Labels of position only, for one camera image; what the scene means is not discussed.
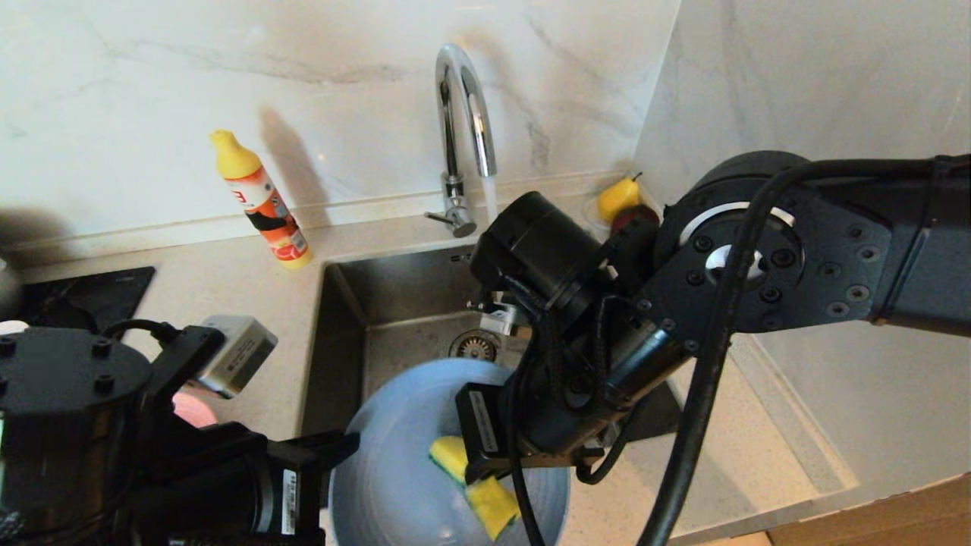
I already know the yellow green sponge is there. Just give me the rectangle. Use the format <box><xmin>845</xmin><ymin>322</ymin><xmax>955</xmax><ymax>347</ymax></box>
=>
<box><xmin>429</xmin><ymin>435</ymin><xmax>523</xmax><ymax>541</ymax></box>

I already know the blue grey plate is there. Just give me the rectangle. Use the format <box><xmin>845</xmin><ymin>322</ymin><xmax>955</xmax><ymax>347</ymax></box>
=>
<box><xmin>329</xmin><ymin>358</ymin><xmax>571</xmax><ymax>546</ymax></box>

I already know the pink plate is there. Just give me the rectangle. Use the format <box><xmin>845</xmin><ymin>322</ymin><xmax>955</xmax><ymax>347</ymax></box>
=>
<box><xmin>171</xmin><ymin>391</ymin><xmax>221</xmax><ymax>430</ymax></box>

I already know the orange dish soap bottle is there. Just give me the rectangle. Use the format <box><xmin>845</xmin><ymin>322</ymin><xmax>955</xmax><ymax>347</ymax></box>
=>
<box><xmin>209</xmin><ymin>129</ymin><xmax>313</xmax><ymax>270</ymax></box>

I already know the chrome gooseneck faucet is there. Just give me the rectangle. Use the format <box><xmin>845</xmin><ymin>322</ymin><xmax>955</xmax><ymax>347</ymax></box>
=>
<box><xmin>424</xmin><ymin>43</ymin><xmax>499</xmax><ymax>238</ymax></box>

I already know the stainless steel sink basin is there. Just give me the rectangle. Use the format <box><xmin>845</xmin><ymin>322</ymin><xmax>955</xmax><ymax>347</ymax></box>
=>
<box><xmin>302</xmin><ymin>239</ymin><xmax>683</xmax><ymax>442</ymax></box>

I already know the round metal drain strainer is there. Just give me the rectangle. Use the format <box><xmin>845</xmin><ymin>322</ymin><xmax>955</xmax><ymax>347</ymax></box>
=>
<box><xmin>449</xmin><ymin>330</ymin><xmax>503</xmax><ymax>362</ymax></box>

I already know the dark red apple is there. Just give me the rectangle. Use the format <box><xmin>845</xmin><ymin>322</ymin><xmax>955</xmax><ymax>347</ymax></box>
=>
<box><xmin>611</xmin><ymin>203</ymin><xmax>661</xmax><ymax>232</ymax></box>

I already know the yellow pear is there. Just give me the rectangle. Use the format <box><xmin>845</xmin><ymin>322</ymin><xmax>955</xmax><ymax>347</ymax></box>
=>
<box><xmin>597</xmin><ymin>171</ymin><xmax>644</xmax><ymax>224</ymax></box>

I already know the black induction cooktop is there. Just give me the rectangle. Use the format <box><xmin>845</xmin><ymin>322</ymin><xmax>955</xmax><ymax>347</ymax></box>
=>
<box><xmin>0</xmin><ymin>265</ymin><xmax>157</xmax><ymax>357</ymax></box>

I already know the black braided cable sleeve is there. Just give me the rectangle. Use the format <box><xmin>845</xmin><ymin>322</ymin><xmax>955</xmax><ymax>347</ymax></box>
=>
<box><xmin>523</xmin><ymin>288</ymin><xmax>646</xmax><ymax>486</ymax></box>

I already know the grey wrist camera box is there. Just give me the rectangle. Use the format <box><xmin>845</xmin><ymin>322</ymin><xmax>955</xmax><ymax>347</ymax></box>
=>
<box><xmin>190</xmin><ymin>315</ymin><xmax>279</xmax><ymax>400</ymax></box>
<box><xmin>467</xmin><ymin>300</ymin><xmax>528</xmax><ymax>338</ymax></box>

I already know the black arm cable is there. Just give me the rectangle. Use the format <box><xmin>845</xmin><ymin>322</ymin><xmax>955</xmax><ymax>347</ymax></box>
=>
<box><xmin>101</xmin><ymin>318</ymin><xmax>179</xmax><ymax>346</ymax></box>
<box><xmin>636</xmin><ymin>155</ymin><xmax>971</xmax><ymax>546</ymax></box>

